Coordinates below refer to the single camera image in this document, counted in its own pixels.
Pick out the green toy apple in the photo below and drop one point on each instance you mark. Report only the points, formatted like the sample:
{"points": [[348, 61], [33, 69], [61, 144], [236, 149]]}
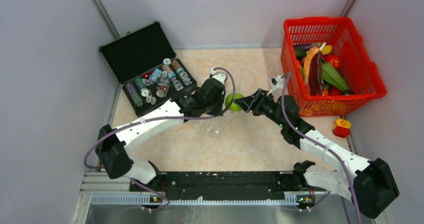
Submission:
{"points": [[233, 107]]}

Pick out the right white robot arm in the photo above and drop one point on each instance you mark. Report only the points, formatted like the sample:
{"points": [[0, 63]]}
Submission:
{"points": [[369, 185]]}

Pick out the purple toy eggplant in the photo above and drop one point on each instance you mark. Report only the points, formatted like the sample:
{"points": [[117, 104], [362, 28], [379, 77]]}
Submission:
{"points": [[307, 46]]}

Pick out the yellow toy pepper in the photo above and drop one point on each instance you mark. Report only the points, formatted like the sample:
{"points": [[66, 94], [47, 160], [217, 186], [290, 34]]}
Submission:
{"points": [[327, 49]]}

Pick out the dark green toy vegetable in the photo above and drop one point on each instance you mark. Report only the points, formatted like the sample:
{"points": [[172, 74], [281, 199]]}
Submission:
{"points": [[299, 53]]}

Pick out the red yellow emergency button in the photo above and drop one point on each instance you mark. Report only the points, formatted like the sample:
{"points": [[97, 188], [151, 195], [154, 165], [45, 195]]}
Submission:
{"points": [[342, 128]]}

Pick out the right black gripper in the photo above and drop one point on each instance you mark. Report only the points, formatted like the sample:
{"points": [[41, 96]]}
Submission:
{"points": [[254, 102]]}

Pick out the black poker chip case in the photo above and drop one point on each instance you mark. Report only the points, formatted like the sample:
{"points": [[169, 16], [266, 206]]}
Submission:
{"points": [[148, 68]]}

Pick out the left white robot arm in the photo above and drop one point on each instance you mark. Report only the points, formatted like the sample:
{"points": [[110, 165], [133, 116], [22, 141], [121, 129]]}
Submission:
{"points": [[115, 145]]}

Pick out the red plastic basket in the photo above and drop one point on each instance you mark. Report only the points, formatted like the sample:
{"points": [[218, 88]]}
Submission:
{"points": [[351, 79]]}

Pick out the aluminium frame rail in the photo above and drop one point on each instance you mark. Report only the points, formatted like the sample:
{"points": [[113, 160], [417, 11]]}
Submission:
{"points": [[122, 191]]}

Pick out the red toy tomato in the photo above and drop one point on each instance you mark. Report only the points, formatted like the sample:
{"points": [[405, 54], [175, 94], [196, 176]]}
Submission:
{"points": [[334, 60]]}

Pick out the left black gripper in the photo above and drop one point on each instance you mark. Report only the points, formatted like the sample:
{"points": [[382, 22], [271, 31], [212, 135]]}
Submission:
{"points": [[219, 111]]}

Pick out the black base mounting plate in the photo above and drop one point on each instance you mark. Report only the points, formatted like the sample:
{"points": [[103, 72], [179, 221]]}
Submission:
{"points": [[228, 186]]}

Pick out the clear zip top bag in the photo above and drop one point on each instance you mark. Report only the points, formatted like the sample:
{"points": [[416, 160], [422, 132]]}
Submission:
{"points": [[215, 126]]}

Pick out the toy ham slice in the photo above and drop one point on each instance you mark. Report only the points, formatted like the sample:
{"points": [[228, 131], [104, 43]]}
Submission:
{"points": [[313, 73]]}

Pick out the green toy leaf vegetable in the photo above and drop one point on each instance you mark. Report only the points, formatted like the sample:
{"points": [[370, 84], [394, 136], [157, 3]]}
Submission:
{"points": [[332, 76]]}

